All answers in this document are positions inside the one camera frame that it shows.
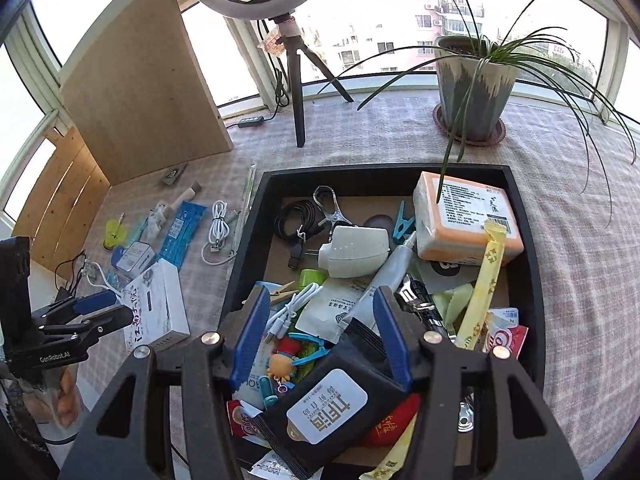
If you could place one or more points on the red pouch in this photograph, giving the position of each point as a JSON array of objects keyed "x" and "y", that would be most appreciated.
[{"x": 395, "y": 425}]

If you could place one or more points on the pink plaid desktop cloth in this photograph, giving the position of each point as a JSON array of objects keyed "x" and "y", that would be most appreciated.
[{"x": 375, "y": 130}]

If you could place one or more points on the white charger adapter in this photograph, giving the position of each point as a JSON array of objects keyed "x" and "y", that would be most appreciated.
[{"x": 355, "y": 252}]

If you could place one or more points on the blue packet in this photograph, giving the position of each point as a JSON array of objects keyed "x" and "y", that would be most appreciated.
[{"x": 182, "y": 232}]

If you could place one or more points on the black tripod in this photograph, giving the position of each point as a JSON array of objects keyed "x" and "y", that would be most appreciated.
[{"x": 297, "y": 100}]

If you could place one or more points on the black wet wipes pack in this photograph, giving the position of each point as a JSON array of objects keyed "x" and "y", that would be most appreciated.
[{"x": 325, "y": 400}]

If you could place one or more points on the grey and white plant pot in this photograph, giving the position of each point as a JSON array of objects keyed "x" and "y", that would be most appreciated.
[{"x": 472, "y": 90}]

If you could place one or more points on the white printed tissue box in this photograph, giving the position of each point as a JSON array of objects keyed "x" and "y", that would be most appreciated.
[{"x": 155, "y": 305}]

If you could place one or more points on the metal nail clipper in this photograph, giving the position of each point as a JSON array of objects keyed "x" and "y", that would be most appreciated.
[{"x": 415, "y": 300}]

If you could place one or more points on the red and white creamer sachet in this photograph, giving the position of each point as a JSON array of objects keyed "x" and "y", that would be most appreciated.
[{"x": 507, "y": 335}]

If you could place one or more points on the yellow-green hand fan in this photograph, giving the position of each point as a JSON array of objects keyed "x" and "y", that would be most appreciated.
[{"x": 116, "y": 232}]

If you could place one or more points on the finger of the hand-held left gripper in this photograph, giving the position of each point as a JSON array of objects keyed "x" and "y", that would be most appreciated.
[
  {"x": 97, "y": 301},
  {"x": 112, "y": 322}
]

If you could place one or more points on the pink patterned tag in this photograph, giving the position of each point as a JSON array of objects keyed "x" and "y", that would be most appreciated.
[{"x": 272, "y": 42}]

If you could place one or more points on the wooden clothespin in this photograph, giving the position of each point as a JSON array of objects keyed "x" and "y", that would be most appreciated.
[{"x": 280, "y": 292}]

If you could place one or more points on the person's left forearm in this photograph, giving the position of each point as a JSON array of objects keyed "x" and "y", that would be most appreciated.
[{"x": 25, "y": 425}]

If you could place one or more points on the white sachet packet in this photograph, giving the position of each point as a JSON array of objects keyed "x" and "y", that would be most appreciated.
[{"x": 330, "y": 310}]

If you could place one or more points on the brown pot saucer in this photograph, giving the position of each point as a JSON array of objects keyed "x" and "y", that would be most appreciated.
[{"x": 492, "y": 137}]

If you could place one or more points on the orange tissue pack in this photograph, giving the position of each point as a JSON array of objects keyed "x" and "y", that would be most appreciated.
[{"x": 465, "y": 220}]

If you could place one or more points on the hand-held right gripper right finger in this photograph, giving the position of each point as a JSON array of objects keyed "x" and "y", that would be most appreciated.
[{"x": 392, "y": 340}]

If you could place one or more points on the green cloth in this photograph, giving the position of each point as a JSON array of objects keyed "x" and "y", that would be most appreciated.
[{"x": 452, "y": 305}]

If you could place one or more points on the long yellow sachet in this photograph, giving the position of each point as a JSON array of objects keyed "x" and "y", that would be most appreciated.
[{"x": 482, "y": 290}]

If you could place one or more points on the small grey device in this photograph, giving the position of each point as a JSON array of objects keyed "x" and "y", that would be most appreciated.
[{"x": 174, "y": 175}]

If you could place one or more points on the grey tube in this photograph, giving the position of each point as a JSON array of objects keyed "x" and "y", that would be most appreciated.
[{"x": 390, "y": 270}]

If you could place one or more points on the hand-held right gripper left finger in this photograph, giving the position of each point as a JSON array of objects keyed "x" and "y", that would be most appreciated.
[{"x": 252, "y": 330}]

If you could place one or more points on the black tray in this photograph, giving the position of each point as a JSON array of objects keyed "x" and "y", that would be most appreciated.
[{"x": 370, "y": 180}]

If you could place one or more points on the short yellow sachet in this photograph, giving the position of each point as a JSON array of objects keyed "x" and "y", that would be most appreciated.
[{"x": 395, "y": 455}]

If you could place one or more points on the blue clothespin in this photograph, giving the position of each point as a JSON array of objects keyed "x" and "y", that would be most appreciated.
[{"x": 402, "y": 225}]

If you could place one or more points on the green grass plant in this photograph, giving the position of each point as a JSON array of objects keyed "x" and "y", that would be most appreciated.
[{"x": 505, "y": 50}]

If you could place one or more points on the green tape roll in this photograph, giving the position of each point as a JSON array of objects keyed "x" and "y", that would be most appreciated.
[{"x": 312, "y": 278}]

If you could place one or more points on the metal clip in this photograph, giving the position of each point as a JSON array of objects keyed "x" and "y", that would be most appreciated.
[{"x": 332, "y": 210}]

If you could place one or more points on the person's left hand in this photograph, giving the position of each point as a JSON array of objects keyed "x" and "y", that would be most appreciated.
[{"x": 67, "y": 400}]

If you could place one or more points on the wooden board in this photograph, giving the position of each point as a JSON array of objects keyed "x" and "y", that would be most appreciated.
[{"x": 145, "y": 90}]

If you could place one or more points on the small white and blue box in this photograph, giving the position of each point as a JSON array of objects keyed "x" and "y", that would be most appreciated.
[{"x": 132, "y": 260}]

